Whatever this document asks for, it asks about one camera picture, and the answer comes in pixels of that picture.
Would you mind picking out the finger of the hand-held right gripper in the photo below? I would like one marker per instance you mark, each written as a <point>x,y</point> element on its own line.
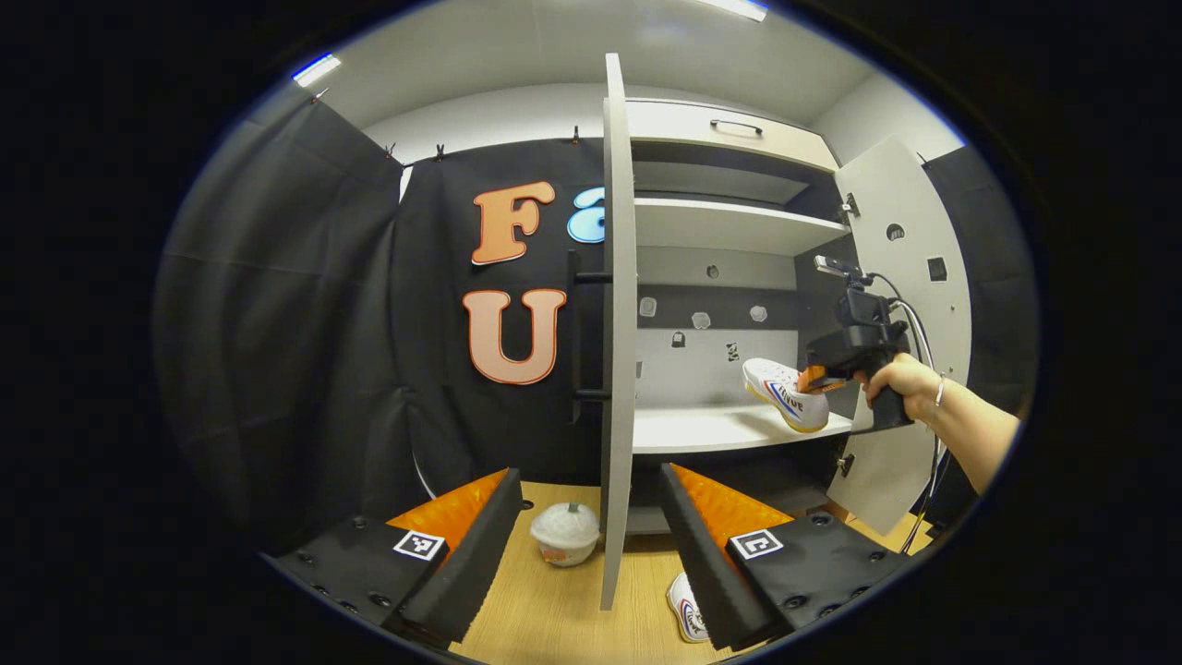
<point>820,380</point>

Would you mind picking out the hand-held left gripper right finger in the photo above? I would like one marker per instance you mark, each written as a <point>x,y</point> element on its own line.
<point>702,563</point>

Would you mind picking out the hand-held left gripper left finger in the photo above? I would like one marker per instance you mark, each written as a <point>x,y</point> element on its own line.
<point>476,563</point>

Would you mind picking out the white sneaker shoe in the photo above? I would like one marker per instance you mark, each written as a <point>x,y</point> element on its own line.
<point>688,610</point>
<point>785,392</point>

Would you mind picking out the white shoe cabinet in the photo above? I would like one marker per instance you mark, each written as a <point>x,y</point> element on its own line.
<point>702,369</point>

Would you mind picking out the white shoe cabinet door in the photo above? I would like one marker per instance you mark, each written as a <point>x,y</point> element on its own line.
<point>617,323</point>
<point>923,203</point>

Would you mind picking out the white cabinet shelf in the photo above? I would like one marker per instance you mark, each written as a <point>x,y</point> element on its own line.
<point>720,226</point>
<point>711,429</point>

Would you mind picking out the cream cabinet drawer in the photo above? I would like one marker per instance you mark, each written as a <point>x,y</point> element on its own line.
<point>683,125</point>

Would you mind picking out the white round lidded container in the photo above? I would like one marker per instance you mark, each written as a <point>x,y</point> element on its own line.
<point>565,528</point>

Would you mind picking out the black backdrop cloth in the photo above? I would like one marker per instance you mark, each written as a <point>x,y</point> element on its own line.
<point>305,351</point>

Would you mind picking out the ceiling light panel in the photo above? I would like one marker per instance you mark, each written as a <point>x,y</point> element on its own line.
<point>317,70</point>
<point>736,7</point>

